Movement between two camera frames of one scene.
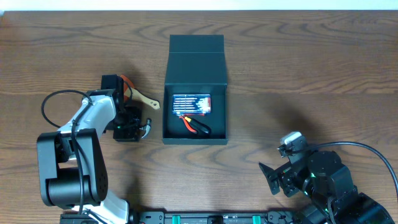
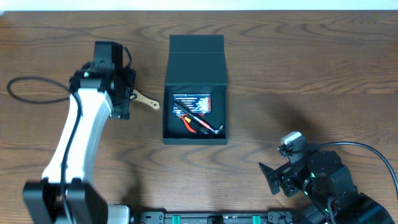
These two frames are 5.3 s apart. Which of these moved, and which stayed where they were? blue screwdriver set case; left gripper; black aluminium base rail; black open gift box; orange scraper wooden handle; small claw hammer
Moved: small claw hammer; left gripper
Stayed: black open gift box; orange scraper wooden handle; blue screwdriver set case; black aluminium base rail
